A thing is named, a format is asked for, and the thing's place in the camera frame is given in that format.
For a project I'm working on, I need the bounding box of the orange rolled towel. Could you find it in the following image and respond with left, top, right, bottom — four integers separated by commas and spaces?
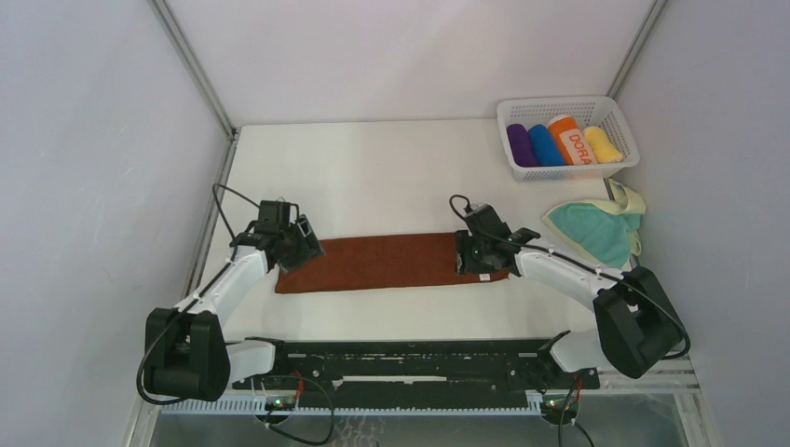
547, 115, 597, 166

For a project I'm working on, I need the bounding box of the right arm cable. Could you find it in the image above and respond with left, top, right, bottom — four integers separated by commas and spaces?
448, 194, 692, 447

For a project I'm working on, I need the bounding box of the controller board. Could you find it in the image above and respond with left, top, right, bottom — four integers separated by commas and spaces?
540, 399, 579, 414
265, 398, 297, 413

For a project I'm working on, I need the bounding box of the blue rolled towel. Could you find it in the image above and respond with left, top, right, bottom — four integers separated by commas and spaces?
527, 124, 565, 167

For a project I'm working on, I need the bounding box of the yellow rolled towel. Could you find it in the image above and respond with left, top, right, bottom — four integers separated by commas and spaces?
582, 127, 624, 164

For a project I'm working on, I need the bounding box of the brown towel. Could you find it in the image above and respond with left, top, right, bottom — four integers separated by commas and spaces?
275, 233, 510, 294

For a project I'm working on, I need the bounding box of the purple rolled towel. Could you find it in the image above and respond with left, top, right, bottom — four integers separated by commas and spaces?
506, 124, 539, 168

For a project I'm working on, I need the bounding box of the left controller board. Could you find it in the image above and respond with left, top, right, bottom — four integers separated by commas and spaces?
265, 398, 297, 413

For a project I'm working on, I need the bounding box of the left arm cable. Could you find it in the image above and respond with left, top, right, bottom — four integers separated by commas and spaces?
135, 183, 337, 447

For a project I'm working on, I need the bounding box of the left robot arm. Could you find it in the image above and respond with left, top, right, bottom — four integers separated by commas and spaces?
135, 200, 324, 406

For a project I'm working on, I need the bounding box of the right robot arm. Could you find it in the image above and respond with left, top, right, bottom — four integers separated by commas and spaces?
453, 204, 691, 387

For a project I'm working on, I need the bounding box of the right controller board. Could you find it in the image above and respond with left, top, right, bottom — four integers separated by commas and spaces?
540, 399, 579, 414

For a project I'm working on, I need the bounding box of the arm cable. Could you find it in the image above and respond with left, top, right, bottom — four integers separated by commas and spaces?
135, 183, 337, 447
448, 194, 692, 447

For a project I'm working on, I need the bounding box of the white plastic basket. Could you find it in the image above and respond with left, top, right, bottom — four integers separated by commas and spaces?
497, 96, 640, 182

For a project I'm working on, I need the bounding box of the white slotted cable duct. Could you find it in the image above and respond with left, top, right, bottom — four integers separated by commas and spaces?
160, 393, 564, 416

